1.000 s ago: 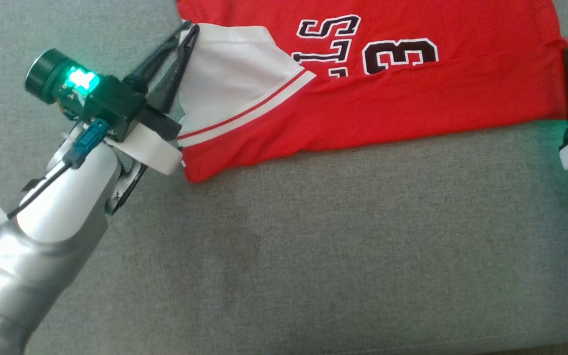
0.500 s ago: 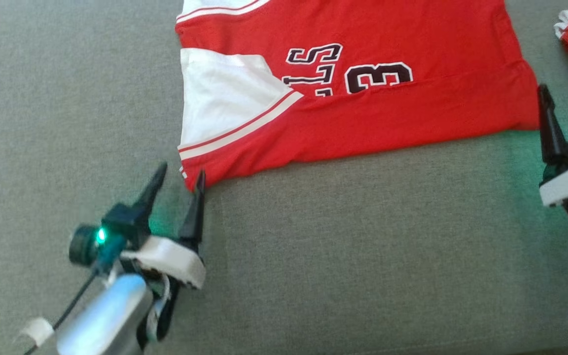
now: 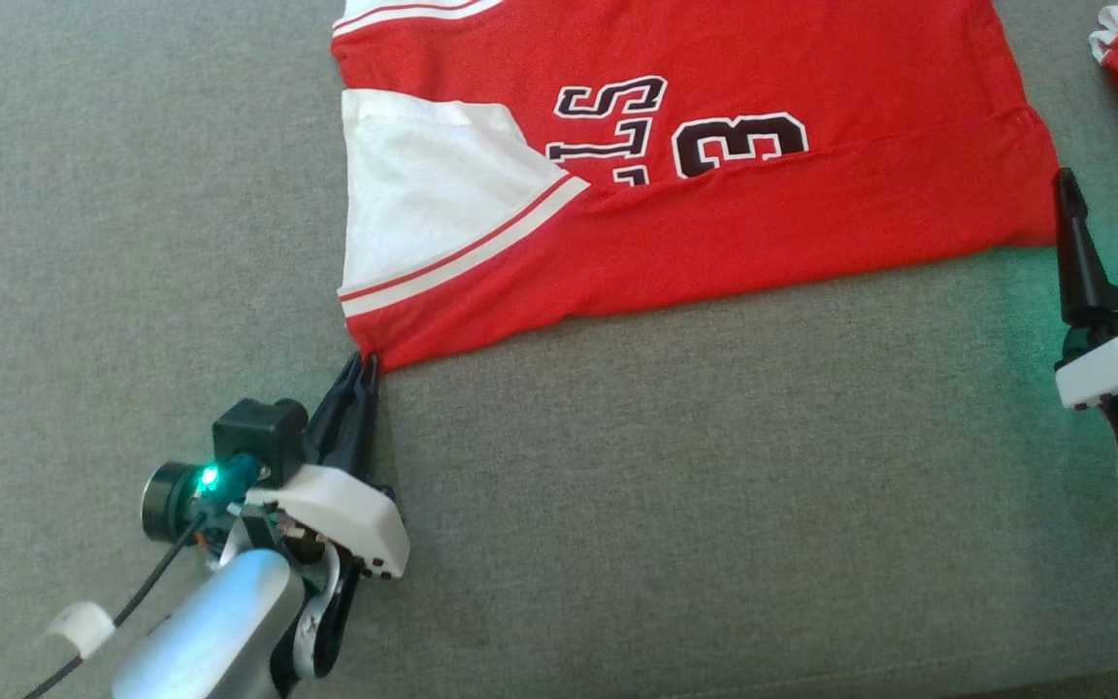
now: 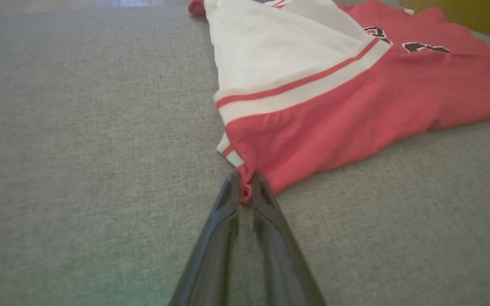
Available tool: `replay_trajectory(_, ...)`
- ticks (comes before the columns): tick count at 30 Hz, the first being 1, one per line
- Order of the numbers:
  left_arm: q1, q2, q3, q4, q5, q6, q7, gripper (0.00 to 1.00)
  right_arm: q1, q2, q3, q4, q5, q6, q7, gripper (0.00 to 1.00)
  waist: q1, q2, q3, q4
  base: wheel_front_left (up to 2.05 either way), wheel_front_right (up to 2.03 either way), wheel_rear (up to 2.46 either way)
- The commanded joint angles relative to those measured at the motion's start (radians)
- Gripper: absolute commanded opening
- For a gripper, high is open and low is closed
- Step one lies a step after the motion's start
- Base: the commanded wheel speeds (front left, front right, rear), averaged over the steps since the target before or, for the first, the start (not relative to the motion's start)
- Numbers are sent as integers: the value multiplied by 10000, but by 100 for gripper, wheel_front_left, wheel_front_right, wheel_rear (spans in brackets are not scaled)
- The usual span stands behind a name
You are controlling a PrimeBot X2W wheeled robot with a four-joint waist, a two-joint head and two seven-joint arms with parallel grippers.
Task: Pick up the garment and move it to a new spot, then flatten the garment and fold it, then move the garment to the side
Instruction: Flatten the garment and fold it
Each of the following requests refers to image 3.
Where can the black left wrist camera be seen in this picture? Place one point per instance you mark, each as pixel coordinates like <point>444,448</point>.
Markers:
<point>248,437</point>

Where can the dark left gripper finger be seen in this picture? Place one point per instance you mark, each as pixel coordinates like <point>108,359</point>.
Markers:
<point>331,427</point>
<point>360,442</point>

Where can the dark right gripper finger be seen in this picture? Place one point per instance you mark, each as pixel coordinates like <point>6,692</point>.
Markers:
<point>1083,282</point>

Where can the large grey sofa seat cushion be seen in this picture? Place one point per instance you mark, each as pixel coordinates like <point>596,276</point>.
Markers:
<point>617,485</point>

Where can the red white numbered jersey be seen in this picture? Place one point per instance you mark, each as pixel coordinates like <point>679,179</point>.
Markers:
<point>714,223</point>

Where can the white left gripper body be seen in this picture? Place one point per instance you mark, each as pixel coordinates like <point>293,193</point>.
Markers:
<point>345,510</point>

